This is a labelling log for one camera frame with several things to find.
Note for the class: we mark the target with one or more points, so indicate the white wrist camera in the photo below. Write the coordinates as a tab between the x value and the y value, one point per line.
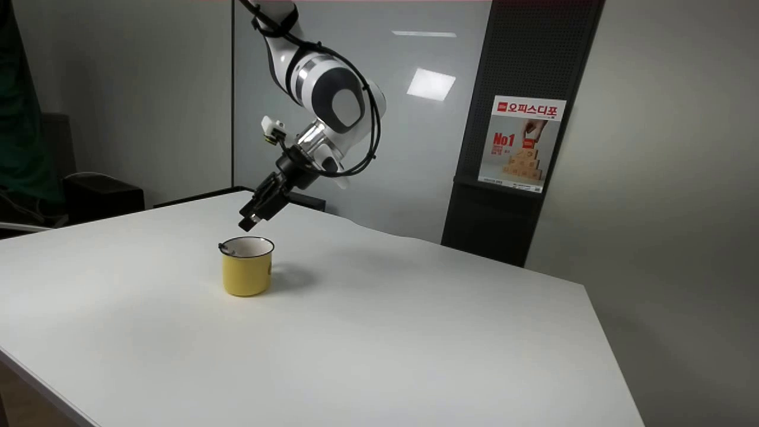
272	129

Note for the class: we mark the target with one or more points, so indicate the black box seat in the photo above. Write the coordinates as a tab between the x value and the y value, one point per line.
103	199

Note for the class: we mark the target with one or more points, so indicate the small black block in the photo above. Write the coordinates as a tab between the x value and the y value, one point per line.
309	200

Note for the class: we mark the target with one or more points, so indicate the yellow enamel cup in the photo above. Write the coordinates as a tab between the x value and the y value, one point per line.
247	277

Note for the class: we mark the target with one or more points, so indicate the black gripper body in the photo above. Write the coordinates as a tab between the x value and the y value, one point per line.
297	169

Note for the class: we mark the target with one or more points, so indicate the white curved chair back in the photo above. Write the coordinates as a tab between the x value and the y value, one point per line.
21	226

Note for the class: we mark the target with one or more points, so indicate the green cloth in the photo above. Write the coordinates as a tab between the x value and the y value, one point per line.
21	135

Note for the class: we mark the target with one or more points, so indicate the glass whiteboard panel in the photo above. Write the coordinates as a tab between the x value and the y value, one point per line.
418	174

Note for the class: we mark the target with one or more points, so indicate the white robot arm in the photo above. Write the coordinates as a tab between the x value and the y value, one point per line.
334	95

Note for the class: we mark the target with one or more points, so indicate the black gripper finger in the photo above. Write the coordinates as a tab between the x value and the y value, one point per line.
265	194
259	211

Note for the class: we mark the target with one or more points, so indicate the red and white poster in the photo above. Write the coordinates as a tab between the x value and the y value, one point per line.
522	145

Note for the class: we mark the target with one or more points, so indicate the black pillar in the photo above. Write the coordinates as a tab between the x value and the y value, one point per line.
538	49

